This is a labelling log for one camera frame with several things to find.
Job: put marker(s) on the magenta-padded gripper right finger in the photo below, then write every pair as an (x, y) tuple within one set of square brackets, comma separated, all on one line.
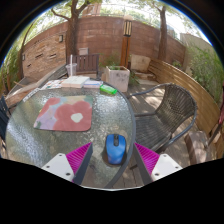
[(161, 165)]

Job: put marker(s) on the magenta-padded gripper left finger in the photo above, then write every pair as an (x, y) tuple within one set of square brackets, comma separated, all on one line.
[(62, 165)]

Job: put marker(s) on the blue computer mouse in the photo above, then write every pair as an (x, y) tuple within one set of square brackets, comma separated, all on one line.
[(116, 148)]

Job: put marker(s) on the floral red mouse pad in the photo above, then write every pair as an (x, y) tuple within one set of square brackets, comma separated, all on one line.
[(65, 115)]

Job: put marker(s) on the brown wooden stool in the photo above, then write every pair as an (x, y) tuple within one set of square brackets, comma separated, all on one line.
[(196, 146)]

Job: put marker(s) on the grey wicker chair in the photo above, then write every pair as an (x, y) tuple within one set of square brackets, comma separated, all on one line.
[(163, 120)]

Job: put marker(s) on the white printed strip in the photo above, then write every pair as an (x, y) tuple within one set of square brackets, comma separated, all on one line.
[(31, 94)]

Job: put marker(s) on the colourful printed paper sheet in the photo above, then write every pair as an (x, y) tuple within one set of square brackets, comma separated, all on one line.
[(53, 84)]

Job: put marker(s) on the white closed book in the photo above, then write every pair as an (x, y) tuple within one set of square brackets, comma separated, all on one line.
[(75, 81)]

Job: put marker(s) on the stone raised planter bed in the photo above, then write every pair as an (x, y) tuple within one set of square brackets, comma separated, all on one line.
[(20, 91)]

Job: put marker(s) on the small pale booklet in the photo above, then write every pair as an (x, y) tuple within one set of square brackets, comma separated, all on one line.
[(91, 83)]

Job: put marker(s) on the green tube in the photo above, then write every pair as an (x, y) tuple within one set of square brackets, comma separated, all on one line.
[(108, 89)]

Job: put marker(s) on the clear plastic cup with straw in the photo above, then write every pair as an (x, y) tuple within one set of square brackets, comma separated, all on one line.
[(71, 69)]

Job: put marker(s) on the white square planter box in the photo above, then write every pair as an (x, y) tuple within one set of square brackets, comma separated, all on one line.
[(117, 80)]

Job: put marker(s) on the dark brown wooden chair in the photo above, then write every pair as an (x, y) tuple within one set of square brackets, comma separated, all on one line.
[(87, 63)]

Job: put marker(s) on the beige stone slab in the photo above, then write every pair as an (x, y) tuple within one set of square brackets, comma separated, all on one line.
[(140, 62)]

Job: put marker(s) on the large forked tree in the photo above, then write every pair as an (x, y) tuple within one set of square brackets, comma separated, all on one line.
[(71, 36)]

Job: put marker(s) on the slim straight tree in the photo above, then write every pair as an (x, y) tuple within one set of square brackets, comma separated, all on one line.
[(162, 36)]

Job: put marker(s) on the grey wall box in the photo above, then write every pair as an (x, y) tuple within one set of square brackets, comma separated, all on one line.
[(83, 51)]

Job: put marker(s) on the wooden garden lamp post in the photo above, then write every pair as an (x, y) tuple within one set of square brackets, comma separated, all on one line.
[(126, 43)]

